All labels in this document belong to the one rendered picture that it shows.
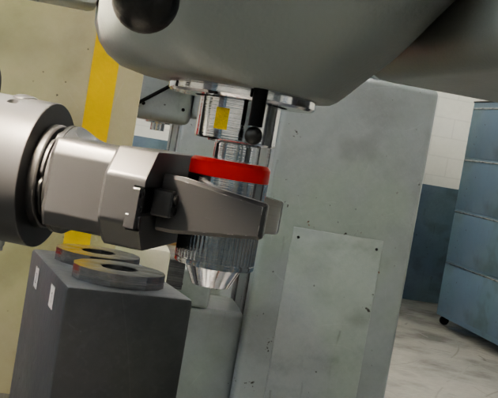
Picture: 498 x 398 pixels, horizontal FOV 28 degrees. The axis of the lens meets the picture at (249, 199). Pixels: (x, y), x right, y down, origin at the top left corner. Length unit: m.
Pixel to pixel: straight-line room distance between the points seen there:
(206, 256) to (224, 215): 0.03
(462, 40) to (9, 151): 0.26
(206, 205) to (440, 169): 9.83
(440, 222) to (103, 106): 8.29
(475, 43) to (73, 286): 0.49
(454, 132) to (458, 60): 9.84
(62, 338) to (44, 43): 1.44
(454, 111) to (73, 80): 8.32
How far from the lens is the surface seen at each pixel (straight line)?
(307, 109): 0.56
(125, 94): 2.29
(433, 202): 10.34
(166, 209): 0.55
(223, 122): 0.55
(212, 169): 0.56
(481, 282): 8.33
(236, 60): 0.51
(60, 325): 0.91
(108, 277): 0.93
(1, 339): 2.35
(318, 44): 0.51
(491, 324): 8.10
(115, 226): 0.54
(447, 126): 10.37
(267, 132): 0.56
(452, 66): 0.58
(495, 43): 0.52
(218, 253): 0.56
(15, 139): 0.58
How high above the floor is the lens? 1.28
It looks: 3 degrees down
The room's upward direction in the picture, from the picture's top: 10 degrees clockwise
